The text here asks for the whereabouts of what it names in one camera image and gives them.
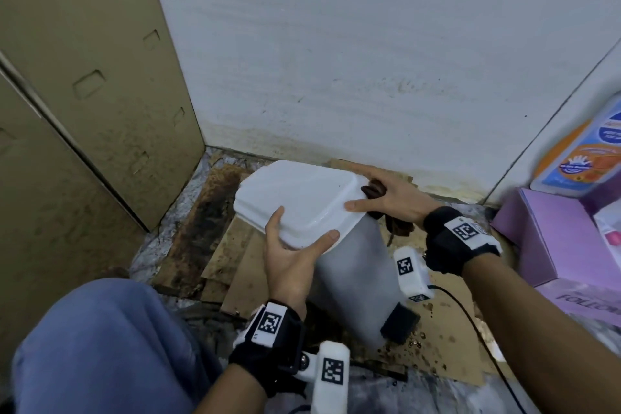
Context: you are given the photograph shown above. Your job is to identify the person's left hand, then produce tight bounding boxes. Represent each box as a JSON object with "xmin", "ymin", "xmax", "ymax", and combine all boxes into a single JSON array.
[{"xmin": 263, "ymin": 206, "xmax": 340, "ymax": 320}]

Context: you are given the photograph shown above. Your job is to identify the person's right hand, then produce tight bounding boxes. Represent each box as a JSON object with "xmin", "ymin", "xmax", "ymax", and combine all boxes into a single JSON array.
[{"xmin": 344, "ymin": 169, "xmax": 440, "ymax": 231}]

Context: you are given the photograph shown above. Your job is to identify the white bin lid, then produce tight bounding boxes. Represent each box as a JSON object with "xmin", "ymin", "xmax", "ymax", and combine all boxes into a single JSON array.
[{"xmin": 233, "ymin": 160, "xmax": 368, "ymax": 252}]

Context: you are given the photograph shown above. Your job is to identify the person's left forearm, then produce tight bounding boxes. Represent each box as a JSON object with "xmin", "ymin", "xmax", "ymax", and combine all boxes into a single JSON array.
[{"xmin": 194, "ymin": 363, "xmax": 272, "ymax": 414}]

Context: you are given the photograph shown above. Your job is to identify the person's right forearm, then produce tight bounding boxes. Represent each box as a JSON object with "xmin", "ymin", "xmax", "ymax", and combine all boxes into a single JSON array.
[{"xmin": 461, "ymin": 254, "xmax": 621, "ymax": 414}]

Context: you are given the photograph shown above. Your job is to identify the stained flat cardboard sheets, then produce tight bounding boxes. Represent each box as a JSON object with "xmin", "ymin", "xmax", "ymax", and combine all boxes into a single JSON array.
[{"xmin": 150, "ymin": 152, "xmax": 516, "ymax": 386}]

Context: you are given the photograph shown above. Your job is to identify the grey pedal bin body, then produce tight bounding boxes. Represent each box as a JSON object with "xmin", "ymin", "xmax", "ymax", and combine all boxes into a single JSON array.
[{"xmin": 307, "ymin": 212, "xmax": 403, "ymax": 351}]

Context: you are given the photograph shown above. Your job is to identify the black bin pedal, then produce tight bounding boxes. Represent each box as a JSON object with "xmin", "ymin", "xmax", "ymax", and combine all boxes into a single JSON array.
[{"xmin": 380, "ymin": 302, "xmax": 421, "ymax": 345}]

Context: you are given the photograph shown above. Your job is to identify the plain purple box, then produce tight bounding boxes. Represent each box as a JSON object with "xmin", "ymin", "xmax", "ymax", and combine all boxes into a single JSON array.
[{"xmin": 490, "ymin": 188, "xmax": 621, "ymax": 287}]

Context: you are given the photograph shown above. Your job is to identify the person's leg in blue jeans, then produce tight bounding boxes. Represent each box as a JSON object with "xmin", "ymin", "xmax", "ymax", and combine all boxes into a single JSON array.
[{"xmin": 11, "ymin": 278, "xmax": 230, "ymax": 414}]

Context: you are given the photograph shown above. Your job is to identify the white blue orange soap bottle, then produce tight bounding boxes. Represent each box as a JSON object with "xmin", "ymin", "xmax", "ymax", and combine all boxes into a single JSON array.
[{"xmin": 530, "ymin": 93, "xmax": 621, "ymax": 197}]

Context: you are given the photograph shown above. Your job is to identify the purple box with lettering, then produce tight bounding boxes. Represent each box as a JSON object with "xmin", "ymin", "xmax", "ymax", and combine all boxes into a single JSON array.
[{"xmin": 534, "ymin": 278, "xmax": 621, "ymax": 328}]

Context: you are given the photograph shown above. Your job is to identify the white pink packet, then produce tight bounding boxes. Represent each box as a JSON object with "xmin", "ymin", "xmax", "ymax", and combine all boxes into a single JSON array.
[{"xmin": 593, "ymin": 200, "xmax": 621, "ymax": 260}]

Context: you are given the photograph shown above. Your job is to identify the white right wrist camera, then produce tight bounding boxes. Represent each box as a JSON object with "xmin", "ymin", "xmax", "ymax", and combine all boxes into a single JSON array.
[{"xmin": 393, "ymin": 247, "xmax": 435, "ymax": 303}]

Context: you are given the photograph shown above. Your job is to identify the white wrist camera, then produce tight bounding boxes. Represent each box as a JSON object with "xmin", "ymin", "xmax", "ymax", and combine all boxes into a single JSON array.
[
  {"xmin": 300, "ymin": 341, "xmax": 351, "ymax": 414},
  {"xmin": 393, "ymin": 247, "xmax": 435, "ymax": 303}
]

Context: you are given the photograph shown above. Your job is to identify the black right wrist strap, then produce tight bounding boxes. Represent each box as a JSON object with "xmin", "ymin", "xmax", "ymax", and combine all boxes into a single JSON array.
[{"xmin": 423, "ymin": 206, "xmax": 503, "ymax": 277}]

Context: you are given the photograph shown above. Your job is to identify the black wrist strap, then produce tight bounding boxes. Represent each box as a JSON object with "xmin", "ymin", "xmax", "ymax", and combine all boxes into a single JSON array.
[
  {"xmin": 423, "ymin": 206, "xmax": 503, "ymax": 277},
  {"xmin": 228, "ymin": 301, "xmax": 306, "ymax": 398}
]

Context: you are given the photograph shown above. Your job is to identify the black left wrist strap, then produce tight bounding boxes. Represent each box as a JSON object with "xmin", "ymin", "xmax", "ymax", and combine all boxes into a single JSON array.
[{"xmin": 228, "ymin": 301, "xmax": 306, "ymax": 398}]

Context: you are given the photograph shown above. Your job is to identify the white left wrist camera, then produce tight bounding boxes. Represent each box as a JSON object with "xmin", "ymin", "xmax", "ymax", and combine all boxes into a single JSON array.
[{"xmin": 300, "ymin": 341, "xmax": 351, "ymax": 414}]

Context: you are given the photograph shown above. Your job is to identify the black cable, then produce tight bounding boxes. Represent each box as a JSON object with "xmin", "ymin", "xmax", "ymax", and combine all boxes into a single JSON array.
[{"xmin": 429, "ymin": 285, "xmax": 527, "ymax": 414}]

